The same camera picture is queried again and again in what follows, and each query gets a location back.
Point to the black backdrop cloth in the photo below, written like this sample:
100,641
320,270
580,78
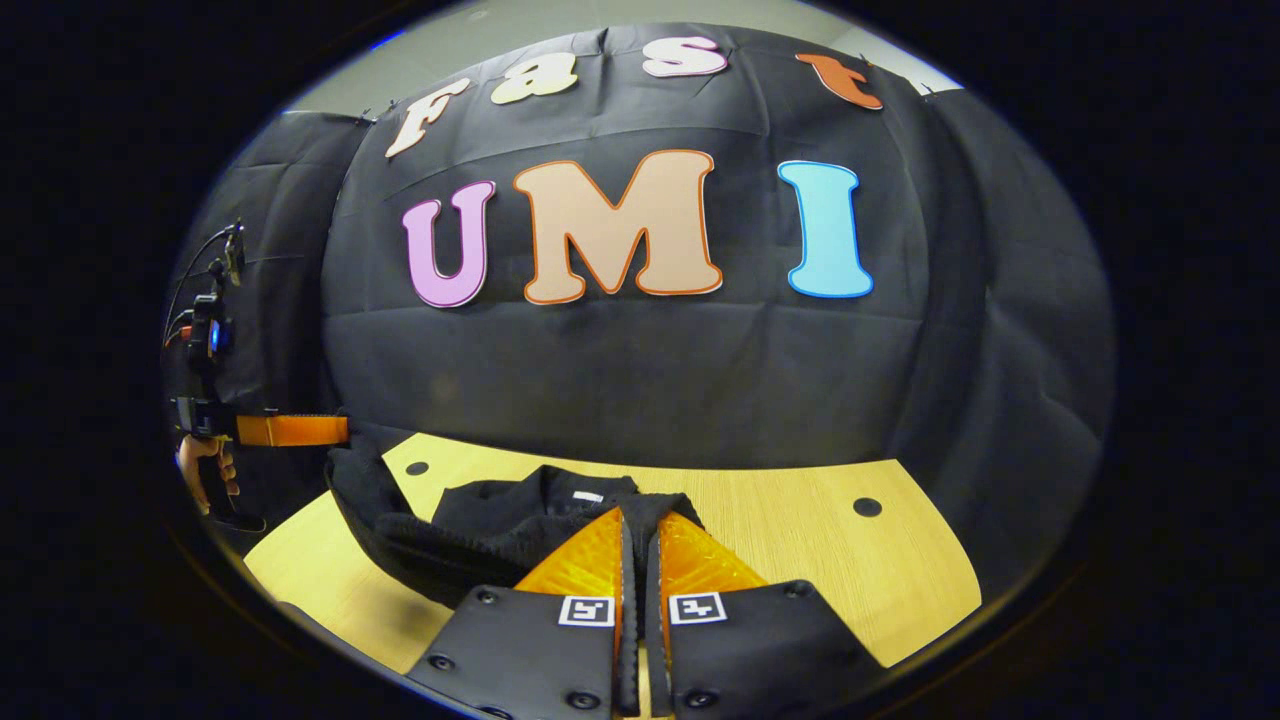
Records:
700,380

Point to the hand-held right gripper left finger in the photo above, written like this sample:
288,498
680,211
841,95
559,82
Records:
540,650

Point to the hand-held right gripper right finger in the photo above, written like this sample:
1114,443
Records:
760,650

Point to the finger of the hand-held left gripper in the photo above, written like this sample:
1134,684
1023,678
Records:
295,430

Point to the black shirt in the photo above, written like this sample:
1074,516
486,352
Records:
470,540

